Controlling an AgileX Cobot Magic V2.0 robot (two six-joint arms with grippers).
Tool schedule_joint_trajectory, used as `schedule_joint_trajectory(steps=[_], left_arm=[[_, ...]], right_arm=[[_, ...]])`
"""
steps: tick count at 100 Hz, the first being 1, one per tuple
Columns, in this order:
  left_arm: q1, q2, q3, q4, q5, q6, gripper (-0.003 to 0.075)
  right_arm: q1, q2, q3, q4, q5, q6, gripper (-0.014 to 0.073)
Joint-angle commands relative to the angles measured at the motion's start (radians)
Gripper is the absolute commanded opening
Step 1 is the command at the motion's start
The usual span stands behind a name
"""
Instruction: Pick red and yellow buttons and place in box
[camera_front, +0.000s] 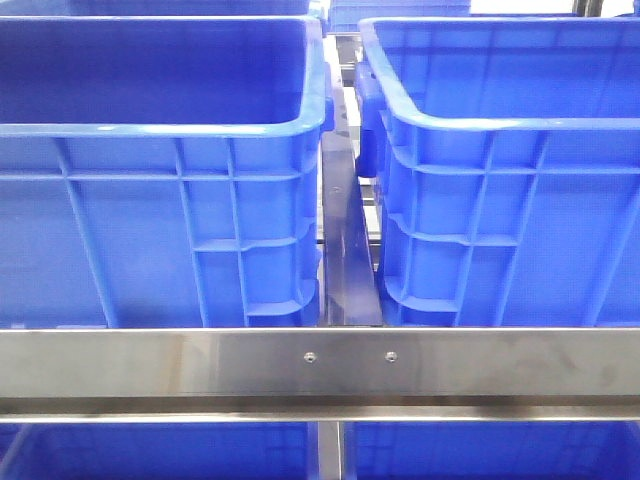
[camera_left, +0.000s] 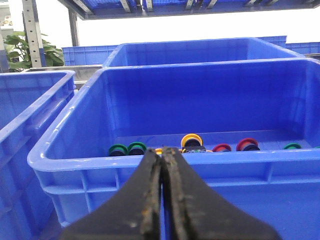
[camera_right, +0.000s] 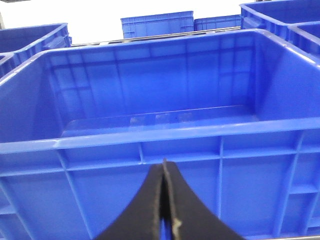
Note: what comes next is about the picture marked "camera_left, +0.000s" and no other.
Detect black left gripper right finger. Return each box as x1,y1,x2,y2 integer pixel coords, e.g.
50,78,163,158
162,147,281,240

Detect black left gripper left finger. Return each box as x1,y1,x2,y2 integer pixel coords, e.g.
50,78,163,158
59,149,161,240

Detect red push button front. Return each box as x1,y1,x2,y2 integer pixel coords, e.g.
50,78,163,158
236,138,260,152

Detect red push button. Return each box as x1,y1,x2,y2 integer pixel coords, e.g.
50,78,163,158
212,143,232,152
236,138,260,152

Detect blue bin with buttons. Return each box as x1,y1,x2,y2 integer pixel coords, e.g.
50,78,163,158
27,58,320,240

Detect green push button far left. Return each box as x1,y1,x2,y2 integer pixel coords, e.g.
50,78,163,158
108,144,129,157

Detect yellow push button centre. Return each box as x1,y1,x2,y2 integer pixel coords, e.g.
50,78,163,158
180,133,206,154

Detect red push button rear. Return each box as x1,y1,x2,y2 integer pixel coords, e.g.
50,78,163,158
212,143,232,152

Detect green push button right group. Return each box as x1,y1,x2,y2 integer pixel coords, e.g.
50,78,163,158
283,142,302,150

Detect blue bin left side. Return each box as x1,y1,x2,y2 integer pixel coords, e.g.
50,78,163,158
0,70,75,240

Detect far blue crate row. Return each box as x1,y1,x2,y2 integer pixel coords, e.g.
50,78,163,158
62,35,320,66

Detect blue bin behind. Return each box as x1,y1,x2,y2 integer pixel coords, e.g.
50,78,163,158
102,37,302,68

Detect metal rack upright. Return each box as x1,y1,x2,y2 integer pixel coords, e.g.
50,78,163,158
22,0,46,68

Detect green leafy plant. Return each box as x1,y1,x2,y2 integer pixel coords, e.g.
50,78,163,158
3,31,65,73

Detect upper blue shelf bin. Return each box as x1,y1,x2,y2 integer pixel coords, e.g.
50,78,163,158
60,0,320,20

